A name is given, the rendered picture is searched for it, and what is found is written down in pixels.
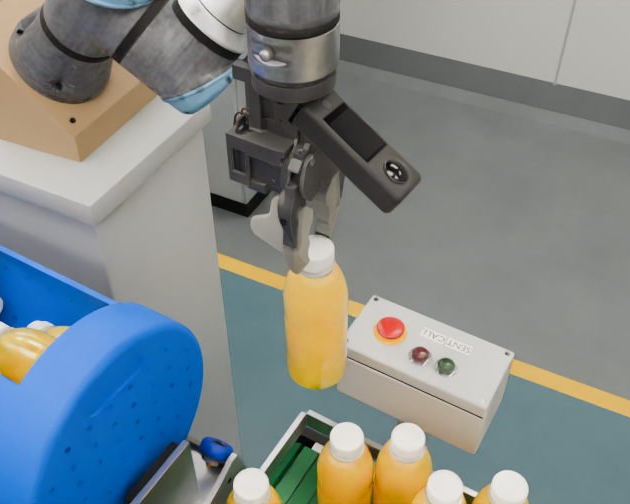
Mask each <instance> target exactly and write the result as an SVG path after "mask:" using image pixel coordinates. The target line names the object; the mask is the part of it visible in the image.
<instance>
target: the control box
mask: <svg viewBox="0 0 630 504"><path fill-rule="evenodd" d="M384 317H395V318H398V319H400V320H401V321H402V322H403V323H404V326H405V331H404V334H403V335H402V336H401V337H399V338H397V339H387V338H384V337H382V336H381V335H380V334H379V333H378V332H377V323H378V321H379V320H380V319H382V318H384ZM423 328H424V329H426V330H427V332H426V333H425V331H426V330H424V329H423ZM429 331H431V332H432V333H431V332H429ZM424 333H425V335H424ZM430 333H431V335H430V336H429V334H430ZM433 333H434V335H436V336H437V335H439V336H437V337H435V336H434V337H435V338H434V339H433ZM428 336H429V337H428ZM441 336H443V337H444V338H445V340H444V341H443V339H444V338H443V337H441ZM437 339H438V340H440V341H438V340H437ZM451 340H452V341H451ZM441 341H442V342H441ZM450 341H451V343H450ZM455 342H456V343H457V345H458V348H459V346H460V344H462V345H464V346H462V345H461V346H460V348H459V349H458V348H457V346H456V343H455ZM446 343H447V344H449V343H450V345H452V346H453V345H454V343H455V345H454V347H452V346H450V345H447V344H446ZM417 346H422V347H425V348H426V349H427V350H428V351H429V358H428V360H427V361H425V362H417V361H415V360H413V358H412V356H411V353H412V350H413V349H414V348H415V347H417ZM465 346H467V347H466V348H465ZM461 347H463V348H465V350H464V349H463V348H461ZM468 347H469V348H468ZM467 348H468V350H469V353H466V352H468V350H467ZM470 348H471V349H470ZM460 349H461V350H460ZM462 350H464V351H462ZM465 351H466V352H465ZM444 357H448V358H451V359H452V360H453V361H454V362H455V370H454V372H452V373H450V374H444V373H442V372H440V371H439V370H438V368H437V364H438V361H439V360H440V359H441V358H444ZM513 358H514V353H513V352H511V351H509V350H506V349H504V348H501V347H499V346H496V345H494V344H492V343H489V342H487V341H484V340H482V339H480V338H477V337H475V336H472V335H470V334H467V333H465V332H463V331H460V330H458V329H455V328H453V327H450V326H448V325H446V324H443V323H441V322H438V321H436V320H433V319H431V318H429V317H426V316H424V315H421V314H419V313H416V312H414V311H412V310H409V309H407V308H404V307H402V306H399V305H397V304H395V303H392V302H390V301H387V300H385V299H383V298H380V297H378V296H375V295H374V296H372V298H371V299H370V300H369V302H368V303H367V304H366V306H365V307H364V309H363V310H362V311H361V313H360V314H359V315H358V317H357V318H356V319H355V321H354V322H353V323H352V325H351V326H350V327H349V329H348V330H347V363H346V371H345V373H344V376H343V377H342V378H341V380H340V381H339V382H337V390H338V391H340V392H342V393H344V394H347V395H349V396H351V397H353V398H355V399H357V400H359V401H361V402H363V403H365V404H368V405H370V406H372V407H374V408H376V409H378V410H380V411H382V412H384V413H387V414H389V415H391V416H393V417H395V418H397V419H399V420H401V421H403V422H405V423H412V424H415V425H417V426H418V427H420V428H421V429H422V431H424V432H427V433H429V434H431V435H433V436H435V437H437V438H439V439H441V440H443V441H445V442H448V443H450V444H452V445H454V446H456V447H458V448H460V449H462V450H464V451H467V452H469V453H471V454H475V453H476V451H477V449H478V447H479V445H480V443H481V441H482V439H483V437H484V435H485V433H486V431H487V429H488V427H489V425H490V423H491V421H492V419H493V417H494V415H495V413H496V411H497V409H498V407H499V405H500V403H501V401H502V397H503V394H504V390H505V387H506V383H507V380H508V376H509V372H510V369H511V364H512V362H513Z"/></svg>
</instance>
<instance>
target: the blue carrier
mask: <svg viewBox="0 0 630 504"><path fill-rule="evenodd" d="M0 298H1V299H2V300H3V309H2V311H1V313H0V322H2V323H4V324H6V325H8V326H9V327H14V328H21V327H24V328H26V327H27V326H28V325H29V324H31V323H32V322H34V321H47V322H49V323H51V324H53V325H54V326H71V327H69V328H68V329H67V330H66V331H64V332H63V333H62V334H61V335H60V336H59V337H58V338H57V339H56V340H55V341H54V342H53V343H52V344H51V345H50V346H49V347H48V348H47V349H46V350H45V351H44V352H43V353H42V354H41V356H40V357H39V358H38V359H37V360H36V362H35V363H34V364H33V365H32V367H31V368H30V369H29V371H28V372H27V374H26V375H25V376H24V378H23V379H22V381H21V382H20V384H17V383H16V382H14V381H12V380H10V379H9V378H7V377H5V376H3V375H2V374H0V504H126V501H125V496H126V495H127V494H128V492H129V491H130V490H131V489H132V488H133V486H134V485H135V484H136V483H137V482H138V481H139V479H140V478H141V477H142V476H143V475H144V474H145V472H146V471H147V470H148V469H149V468H150V466H151V465H152V464H153V463H154V462H155V461H156V459H157V458H158V457H159V456H160V455H161V453H162V452H163V451H164V450H165V449H166V448H167V446H168V445H169V444H170V443H171V442H174V443H176V444H178V445H179V444H180V443H181V442H182V441H183V440H186V438H187V436H188V433H189V431H190V428H191V426H192V423H193V420H194V417H195V414H196V411H197V408H198V404H199V400H200V396H201V391H202V384H203V357H202V352H201V348H200V345H199V342H198V340H197V339H196V337H195V335H194V334H193V333H192V331H191V330H190V329H189V328H187V327H186V326H185V325H183V324H181V323H179V322H177V321H175V320H173V319H171V318H169V317H167V316H164V315H162V314H160V313H158V312H156V311H154V310H152V309H150V308H148V307H146V306H144V305H141V304H138V303H132V302H122V303H118V302H116V301H114V300H112V299H110V298H108V297H106V296H104V295H102V294H100V293H97V292H95V291H93V290H91V289H89V288H87V287H85V286H83V285H81V284H79V283H77V282H75V281H73V280H71V279H69V278H67V277H65V276H62V275H60V274H58V273H56V272H54V271H52V270H50V269H48V268H46V267H44V266H42V265H40V264H38V263H36V262H34V261H32V260H30V259H27V258H25V257H23V256H21V255H19V254H17V253H15V252H13V251H11V250H9V249H7V248H5V247H3V246H1V245H0Z"/></svg>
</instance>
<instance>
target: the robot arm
mask: <svg viewBox="0 0 630 504"><path fill-rule="evenodd" d="M245 32H246V35H247V51H248V53H247V55H246V57H245V58H243V59H241V58H240V57H239V56H240V55H241V54H242V53H243V52H244V50H245V38H244V35H245ZM8 49H9V56H10V59H11V62H12V65H13V67H14V69H15V70H16V72H17V73H18V75H19V76H20V77H21V78H22V80H23V81H24V82H25V83H26V84H27V85H28V86H30V87H31V88H32V89H33V90H35V91H36V92H38V93H39V94H41V95H43V96H44V97H46V98H49V99H51V100H54V101H57V102H61V103H66V104H80V103H85V102H88V101H90V100H92V99H94V98H96V97H97V96H98V95H99V94H100V93H101V91H102V90H103V89H104V87H105V86H106V85H107V83H108V81H109V78H110V75H111V69H112V61H113V59H114V60H115V61H116V62H117V63H119V64H120V65H121V66H122V67H123V68H124V69H126V70H127V71H128V72H129V73H131V74H132V75H133V76H134V77H136V78H137V79H138V80H139V81H141V82H142V83H143V84H144V85H146V86H147V87H148V88H149V89H151V90H152V91H153V92H154V93H156V94H157V95H158V96H159V97H161V100H162V101H163V102H166V103H168V104H170V105H171V106H172V107H174V108H175V109H176V110H178V111H179V112H181V113H183V114H186V115H190V114H194V113H196V112H198V111H200V110H201V109H203V108H204V107H206V106H207V105H208V104H209V103H211V102H212V101H213V100H214V99H215V98H216V97H217V96H219V95H220V94H221V93H222V92H223V91H224V90H225V89H226V88H227V87H228V85H229V84H230V83H231V82H232V81H233V80H234V79H236V80H239V81H242V82H244V83H245V97H246V107H245V108H242V109H241V112H237V113H236V114H235V116H234V122H233V127H231V128H230V129H229V130H228V131H227V132H225V136H226V146H227V157H228V167H229V178H230V180H233V181H236V182H238V183H241V184H243V185H246V186H247V188H249V189H252V190H255V191H257V192H260V193H262V194H267V193H268V192H269V191H270V190H272V191H274V192H277V193H280V194H278V195H276V196H274V197H273V199H272V201H271V208H270V213H269V214H263V215H255V216H253V217H252V219H251V224H250V225H251V229H252V231H253V232H254V234H255V235H257V236H258V237H259V238H261V239H262V240H264V241H265V242H267V243H268V244H270V245H271V246H273V247H274V248H276V249H277V250H279V251H280V252H282V253H283V255H284V258H285V259H286V263H287V265H288V267H289V269H290V270H291V271H292V272H293V273H295V274H297V275H298V274H299V273H300V272H301V271H302V270H303V269H304V268H305V267H306V266H307V264H308V263H309V261H310V259H309V256H308V251H309V246H310V240H309V230H310V226H311V223H312V219H313V215H314V216H315V218H316V220H317V228H316V232H315V233H316V235H321V236H324V237H327V238H328V239H330V238H331V236H332V232H333V229H334V225H335V222H336V218H337V214H338V210H339V204H340V199H341V198H342V193H343V186H344V179H345V176H346V177H347V178H348V179H349V180H350V181H351V182H352V183H353V184H354V185H355V186H356V187H357V188H358V189H359V190H360V191H361V192H362V193H364V194H365V195H366V196H367V197H368V198H369V199H370V200H371V201H372V202H373V203H374V204H375V205H376V206H377V207H378V208H379V209H380V210H381V211H382V212H383V213H390V212H392V211H393V210H394V209H395V208H396V207H397V206H398V205H399V204H400V203H401V202H402V201H403V200H404V199H405V198H406V197H407V196H408V195H409V193H410V192H411V191H412V190H413V189H414V188H415V187H416V186H417V185H418V184H419V183H420V181H421V175H420V173H419V172H418V171H417V170H416V169H415V168H414V167H413V166H412V165H411V164H410V163H409V162H407V161H406V160H405V159H404V158H403V157H402V156H401V155H400V154H399V153H398V152H397V151H396V150H395V149H394V148H393V147H392V146H391V145H390V144H389V143H388V142H387V141H386V140H385V139H384V138H383V137H382V136H381V135H380V134H379V133H378V132H377V131H376V130H375V129H374V128H373V127H372V126H371V125H369V124H368V123H367V122H366V121H365V120H364V119H363V118H362V117H361V116H360V115H359V114H358V113H357V112H356V111H355V110H354V109H353V108H352V107H351V106H350V105H349V104H348V103H347V102H346V101H345V100H344V99H343V98H342V97H341V96H340V95H339V94H338V93H337V92H336V91H335V90H334V89H333V88H334V87H335V84H336V68H337V66H338V64H339V49H340V0H174V2H172V1H171V0H45V2H44V3H43V5H42V6H40V7H39V8H37V9H36V10H34V11H32V12H31V13H29V14H28V15H26V16H25V17H23V18H22V19H21V20H20V21H19V22H18V24H17V25H16V27H15V29H14V30H13V32H12V34H11V36H10V39H9V45H8ZM243 110H246V112H245V113H244V112H243ZM238 114H241V116H240V117H239V118H237V115H238ZM236 118H237V119H236ZM246 123H247V124H246ZM242 125H243V128H242V129H240V130H239V129H238V128H240V127H241V126H242ZM232 151H233V155H232ZM233 162H234V167H233Z"/></svg>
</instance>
